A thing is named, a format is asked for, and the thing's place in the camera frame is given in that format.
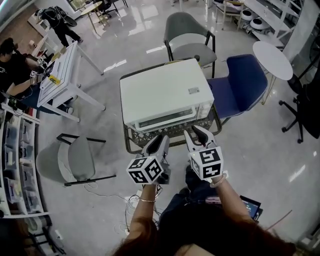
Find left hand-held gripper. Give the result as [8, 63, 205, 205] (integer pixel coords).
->
[125, 134, 173, 186]

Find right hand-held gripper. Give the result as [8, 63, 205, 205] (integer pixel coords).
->
[183, 124, 224, 181]

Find white glass oven door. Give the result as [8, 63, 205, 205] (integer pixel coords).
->
[134, 106, 199, 133]

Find white oven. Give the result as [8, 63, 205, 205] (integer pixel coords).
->
[119, 58, 215, 133]

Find person's left forearm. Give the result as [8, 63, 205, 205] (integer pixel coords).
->
[124, 183, 159, 241]

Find person's right forearm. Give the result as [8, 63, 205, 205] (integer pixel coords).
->
[208, 174, 253, 222]

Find pink bangle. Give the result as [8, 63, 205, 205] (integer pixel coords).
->
[209, 172, 229, 188]

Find person's legs in dark trousers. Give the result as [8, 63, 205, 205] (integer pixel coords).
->
[158, 163, 226, 226]

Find white power adapter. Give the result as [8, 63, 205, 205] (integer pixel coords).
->
[129, 189, 143, 201]

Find blue chair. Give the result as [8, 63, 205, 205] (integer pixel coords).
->
[206, 53, 269, 126]

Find grey padded chair black legs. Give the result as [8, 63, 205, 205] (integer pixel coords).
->
[35, 133, 117, 188]
[163, 11, 218, 79]

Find dark tablet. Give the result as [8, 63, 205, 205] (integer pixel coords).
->
[239, 194, 264, 222]

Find white round side table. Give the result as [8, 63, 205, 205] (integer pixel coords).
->
[252, 40, 294, 106]

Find thin brown stick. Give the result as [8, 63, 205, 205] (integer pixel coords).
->
[266, 209, 293, 231]

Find white square table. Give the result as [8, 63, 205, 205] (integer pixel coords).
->
[36, 40, 107, 123]

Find white round pod device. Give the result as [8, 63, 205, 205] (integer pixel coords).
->
[249, 17, 270, 32]
[240, 8, 256, 22]

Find white storage shelf unit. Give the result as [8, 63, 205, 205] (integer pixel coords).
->
[0, 102, 51, 220]

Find white metal shelving rack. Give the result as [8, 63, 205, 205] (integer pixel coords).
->
[243, 0, 305, 48]

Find black high-back office chair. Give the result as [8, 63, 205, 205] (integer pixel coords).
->
[98, 0, 118, 18]

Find round wooden table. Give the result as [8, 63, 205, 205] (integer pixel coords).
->
[81, 1, 111, 35]

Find white floor cable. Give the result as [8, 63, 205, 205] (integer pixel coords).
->
[82, 181, 131, 201]

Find light wooden frame chair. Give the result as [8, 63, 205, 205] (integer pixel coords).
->
[215, 0, 247, 31]

